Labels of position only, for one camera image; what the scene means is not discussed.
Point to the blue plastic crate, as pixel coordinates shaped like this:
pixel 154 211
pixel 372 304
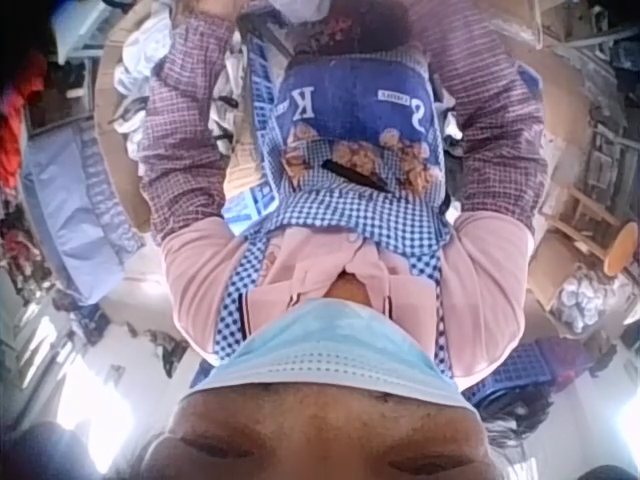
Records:
pixel 525 365

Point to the pile of white garments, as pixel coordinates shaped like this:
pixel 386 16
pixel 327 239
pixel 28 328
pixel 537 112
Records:
pixel 137 65

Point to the light blue cloth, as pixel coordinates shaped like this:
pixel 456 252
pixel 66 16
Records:
pixel 65 210

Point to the bag of white items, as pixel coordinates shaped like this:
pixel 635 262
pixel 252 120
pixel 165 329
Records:
pixel 585 300

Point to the wooden stool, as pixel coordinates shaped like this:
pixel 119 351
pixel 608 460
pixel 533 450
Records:
pixel 617 250

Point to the red garment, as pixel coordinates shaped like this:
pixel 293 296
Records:
pixel 20 125

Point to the cluttered shelf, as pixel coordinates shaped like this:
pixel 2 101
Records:
pixel 595 55

